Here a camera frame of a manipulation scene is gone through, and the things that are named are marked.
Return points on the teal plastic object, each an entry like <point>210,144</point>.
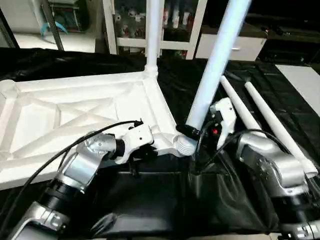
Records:
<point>52,27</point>

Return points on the white side table board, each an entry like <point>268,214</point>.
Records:
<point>302,82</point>

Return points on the white low drawer unit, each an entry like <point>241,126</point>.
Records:
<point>245,47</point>

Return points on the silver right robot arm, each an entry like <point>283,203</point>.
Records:
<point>272,165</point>

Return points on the white plastic table leg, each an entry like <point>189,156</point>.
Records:
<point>220,55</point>
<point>275,125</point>
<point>153,35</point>
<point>240,105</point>

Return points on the white plastic children's table top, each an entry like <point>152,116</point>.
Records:
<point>75,110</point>

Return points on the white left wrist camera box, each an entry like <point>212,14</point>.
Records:
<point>137,137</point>

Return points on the black plastic work mat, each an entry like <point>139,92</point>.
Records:
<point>150,200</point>

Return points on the white glass door cabinet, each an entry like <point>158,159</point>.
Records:
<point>130,25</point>

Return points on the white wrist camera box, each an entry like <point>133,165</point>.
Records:
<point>137,137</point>
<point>224,115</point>

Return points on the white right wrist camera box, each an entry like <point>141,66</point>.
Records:
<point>224,115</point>

